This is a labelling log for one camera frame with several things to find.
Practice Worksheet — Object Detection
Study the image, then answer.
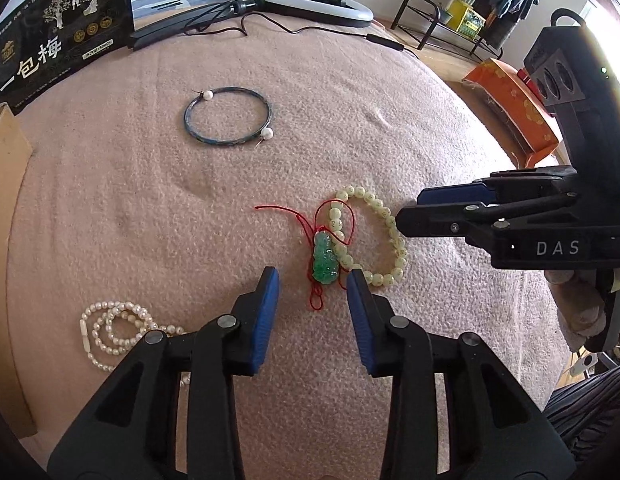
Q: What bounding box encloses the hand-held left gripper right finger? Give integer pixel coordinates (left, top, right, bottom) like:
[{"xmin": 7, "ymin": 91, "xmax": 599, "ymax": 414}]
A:
[{"xmin": 346, "ymin": 268, "xmax": 575, "ymax": 480}]

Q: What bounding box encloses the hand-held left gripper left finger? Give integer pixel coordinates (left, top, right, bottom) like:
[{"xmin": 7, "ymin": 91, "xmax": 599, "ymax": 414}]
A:
[{"xmin": 47, "ymin": 266, "xmax": 281, "ymax": 480}]

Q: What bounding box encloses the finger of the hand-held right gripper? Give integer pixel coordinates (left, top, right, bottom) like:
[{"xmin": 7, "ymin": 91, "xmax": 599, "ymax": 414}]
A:
[
  {"xmin": 417, "ymin": 166, "xmax": 578, "ymax": 208},
  {"xmin": 396, "ymin": 200, "xmax": 578, "ymax": 247}
]

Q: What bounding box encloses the pale green bead bracelet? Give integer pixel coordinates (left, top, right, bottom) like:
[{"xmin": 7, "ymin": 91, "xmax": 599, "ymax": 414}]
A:
[{"xmin": 328, "ymin": 185, "xmax": 408, "ymax": 288}]

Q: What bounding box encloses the green jade pendant red cord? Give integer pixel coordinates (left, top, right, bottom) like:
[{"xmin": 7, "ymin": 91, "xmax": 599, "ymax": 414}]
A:
[{"xmin": 255, "ymin": 199, "xmax": 358, "ymax": 311}]

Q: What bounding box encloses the white pearl necklace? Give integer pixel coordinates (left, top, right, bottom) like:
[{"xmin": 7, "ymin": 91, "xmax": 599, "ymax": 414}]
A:
[{"xmin": 80, "ymin": 300, "xmax": 191, "ymax": 386}]

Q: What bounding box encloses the dark blue bangle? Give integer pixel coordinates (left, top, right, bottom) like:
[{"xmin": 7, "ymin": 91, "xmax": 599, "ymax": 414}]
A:
[{"xmin": 184, "ymin": 88, "xmax": 273, "ymax": 147}]

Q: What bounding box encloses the cardboard box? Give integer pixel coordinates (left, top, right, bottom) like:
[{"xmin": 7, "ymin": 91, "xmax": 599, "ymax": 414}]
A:
[{"xmin": 0, "ymin": 102, "xmax": 35, "ymax": 438}]

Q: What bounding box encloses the person's right hand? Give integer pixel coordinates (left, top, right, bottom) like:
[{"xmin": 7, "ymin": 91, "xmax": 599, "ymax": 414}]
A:
[{"xmin": 544, "ymin": 269, "xmax": 606, "ymax": 352}]

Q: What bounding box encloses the orange patterned box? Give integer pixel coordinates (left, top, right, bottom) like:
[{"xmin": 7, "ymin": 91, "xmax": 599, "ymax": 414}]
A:
[{"xmin": 462, "ymin": 57, "xmax": 565, "ymax": 168}]

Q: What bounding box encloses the pink blanket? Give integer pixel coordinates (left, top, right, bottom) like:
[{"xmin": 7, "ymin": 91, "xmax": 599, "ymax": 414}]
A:
[{"xmin": 5, "ymin": 10, "xmax": 590, "ymax": 480}]

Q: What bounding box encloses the yellow box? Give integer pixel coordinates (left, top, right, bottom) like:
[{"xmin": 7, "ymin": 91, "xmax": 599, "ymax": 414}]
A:
[{"xmin": 447, "ymin": 0, "xmax": 486, "ymax": 41}]

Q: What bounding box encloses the black metal clothes rack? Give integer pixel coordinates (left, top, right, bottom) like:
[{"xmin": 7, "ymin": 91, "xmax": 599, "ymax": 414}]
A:
[{"xmin": 391, "ymin": 0, "xmax": 540, "ymax": 61}]

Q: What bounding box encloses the person's striped clothing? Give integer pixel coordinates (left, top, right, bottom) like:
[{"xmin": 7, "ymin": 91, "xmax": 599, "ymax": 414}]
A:
[{"xmin": 542, "ymin": 360, "xmax": 620, "ymax": 466}]

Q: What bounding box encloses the black folded tripod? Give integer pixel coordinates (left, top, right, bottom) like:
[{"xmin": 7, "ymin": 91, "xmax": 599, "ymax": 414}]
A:
[{"xmin": 129, "ymin": 0, "xmax": 255, "ymax": 52}]

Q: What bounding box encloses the black snack bag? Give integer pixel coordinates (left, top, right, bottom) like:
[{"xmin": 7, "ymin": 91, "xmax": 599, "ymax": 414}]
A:
[{"xmin": 0, "ymin": 0, "xmax": 136, "ymax": 116}]

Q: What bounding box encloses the white ring light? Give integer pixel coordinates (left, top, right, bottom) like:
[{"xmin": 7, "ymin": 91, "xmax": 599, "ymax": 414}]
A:
[{"xmin": 249, "ymin": 0, "xmax": 375, "ymax": 28}]

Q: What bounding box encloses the black ring light cable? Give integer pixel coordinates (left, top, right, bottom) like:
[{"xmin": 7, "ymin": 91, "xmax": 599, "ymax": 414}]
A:
[{"xmin": 182, "ymin": 2, "xmax": 421, "ymax": 58}]

